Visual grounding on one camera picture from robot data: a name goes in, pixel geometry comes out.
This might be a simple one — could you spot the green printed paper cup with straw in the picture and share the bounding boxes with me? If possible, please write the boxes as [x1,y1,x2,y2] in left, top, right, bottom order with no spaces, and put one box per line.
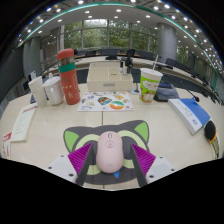
[138,54,164,104]

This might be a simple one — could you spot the black gooseneck microphone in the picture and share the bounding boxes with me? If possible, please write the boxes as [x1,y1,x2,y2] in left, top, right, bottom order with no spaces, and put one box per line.
[165,73,201,103]

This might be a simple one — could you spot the stack of white paper cups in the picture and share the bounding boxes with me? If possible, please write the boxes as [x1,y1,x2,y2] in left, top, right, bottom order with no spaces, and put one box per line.
[27,75,48,108]

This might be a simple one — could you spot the white mug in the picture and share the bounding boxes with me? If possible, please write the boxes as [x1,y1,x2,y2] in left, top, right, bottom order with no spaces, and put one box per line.
[43,76,65,106]

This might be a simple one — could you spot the red bottle with green band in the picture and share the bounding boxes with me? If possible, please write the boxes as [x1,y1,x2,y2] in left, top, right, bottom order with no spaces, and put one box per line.
[56,48,81,106]

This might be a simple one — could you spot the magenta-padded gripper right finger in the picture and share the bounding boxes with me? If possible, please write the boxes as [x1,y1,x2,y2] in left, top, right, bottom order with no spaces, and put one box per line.
[129,143,176,188]

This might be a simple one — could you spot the blue and white book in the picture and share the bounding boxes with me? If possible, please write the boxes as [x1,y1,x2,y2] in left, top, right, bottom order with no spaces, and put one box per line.
[167,97,212,136]

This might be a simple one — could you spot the colourful sticker sheet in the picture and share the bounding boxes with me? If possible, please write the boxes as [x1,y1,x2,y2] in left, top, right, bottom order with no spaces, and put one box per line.
[77,91,135,112]

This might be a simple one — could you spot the beige cardboard box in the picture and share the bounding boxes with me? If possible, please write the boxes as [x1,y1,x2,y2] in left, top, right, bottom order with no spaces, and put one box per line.
[86,61,134,93]

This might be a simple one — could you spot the white paper leaflet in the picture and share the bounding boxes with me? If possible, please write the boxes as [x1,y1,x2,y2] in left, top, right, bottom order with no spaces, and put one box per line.
[9,103,38,143]

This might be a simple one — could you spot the red and white leaflet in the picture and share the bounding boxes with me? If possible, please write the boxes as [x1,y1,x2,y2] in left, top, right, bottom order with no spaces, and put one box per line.
[1,131,13,160]

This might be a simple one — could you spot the dark conference microphone console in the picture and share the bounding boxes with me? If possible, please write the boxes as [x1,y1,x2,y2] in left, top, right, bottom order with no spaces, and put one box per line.
[153,81,180,103]

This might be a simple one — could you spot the pink computer mouse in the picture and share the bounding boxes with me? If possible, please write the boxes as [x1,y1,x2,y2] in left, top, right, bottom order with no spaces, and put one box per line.
[95,130,125,174]

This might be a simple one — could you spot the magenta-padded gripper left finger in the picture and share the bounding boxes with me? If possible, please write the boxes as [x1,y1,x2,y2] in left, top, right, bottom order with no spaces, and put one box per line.
[46,142,95,187]

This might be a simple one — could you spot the dark office chairs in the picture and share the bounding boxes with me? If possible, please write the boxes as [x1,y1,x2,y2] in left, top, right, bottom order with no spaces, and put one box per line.
[74,48,214,88]

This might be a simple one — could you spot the cat-shaped grey green mouse pad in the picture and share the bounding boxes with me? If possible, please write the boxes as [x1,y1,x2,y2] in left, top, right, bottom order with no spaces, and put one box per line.
[63,119,150,186]

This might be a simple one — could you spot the ceiling lights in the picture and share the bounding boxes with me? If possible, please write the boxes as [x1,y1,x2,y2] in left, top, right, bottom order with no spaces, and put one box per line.
[18,0,224,69]

